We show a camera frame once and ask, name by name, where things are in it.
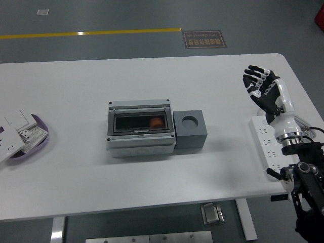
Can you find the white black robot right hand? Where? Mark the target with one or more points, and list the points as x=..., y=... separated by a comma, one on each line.
x=283, y=119

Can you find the orange cylinder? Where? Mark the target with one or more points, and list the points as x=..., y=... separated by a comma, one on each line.
x=155, y=122

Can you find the grey box with clear lid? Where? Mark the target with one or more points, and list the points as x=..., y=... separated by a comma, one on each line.
x=140, y=148

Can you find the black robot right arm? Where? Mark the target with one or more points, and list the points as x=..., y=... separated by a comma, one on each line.
x=307, y=177

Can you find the black table control box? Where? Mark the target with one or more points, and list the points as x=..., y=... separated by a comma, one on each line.
x=278, y=198

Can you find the grey cube with round hole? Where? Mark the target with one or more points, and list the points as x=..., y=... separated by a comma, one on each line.
x=192, y=136

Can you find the metal floor socket box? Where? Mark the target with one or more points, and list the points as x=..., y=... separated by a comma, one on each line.
x=212, y=214

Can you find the white power strip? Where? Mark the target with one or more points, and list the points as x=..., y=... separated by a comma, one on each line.
x=265, y=143

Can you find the white table leg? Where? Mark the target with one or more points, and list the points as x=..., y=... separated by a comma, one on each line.
x=57, y=230
x=246, y=220

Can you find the red object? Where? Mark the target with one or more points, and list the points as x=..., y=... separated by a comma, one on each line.
x=319, y=16

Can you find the brown floor sign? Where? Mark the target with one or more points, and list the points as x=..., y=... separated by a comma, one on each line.
x=204, y=39

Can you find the yellow floor line tape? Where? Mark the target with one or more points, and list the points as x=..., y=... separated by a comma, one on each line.
x=101, y=33

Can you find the purple tray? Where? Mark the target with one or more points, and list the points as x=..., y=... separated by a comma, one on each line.
x=45, y=138

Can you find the white socket module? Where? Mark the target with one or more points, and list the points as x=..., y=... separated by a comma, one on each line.
x=33, y=136

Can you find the small silver floor plate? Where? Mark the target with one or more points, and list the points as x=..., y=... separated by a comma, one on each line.
x=42, y=11

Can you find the large white socket panel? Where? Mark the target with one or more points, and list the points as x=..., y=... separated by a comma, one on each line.
x=8, y=144

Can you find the grey metal base plate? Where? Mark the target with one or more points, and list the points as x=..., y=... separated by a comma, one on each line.
x=181, y=238
x=117, y=240

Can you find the white switch panel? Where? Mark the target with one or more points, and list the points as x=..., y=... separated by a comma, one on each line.
x=19, y=117

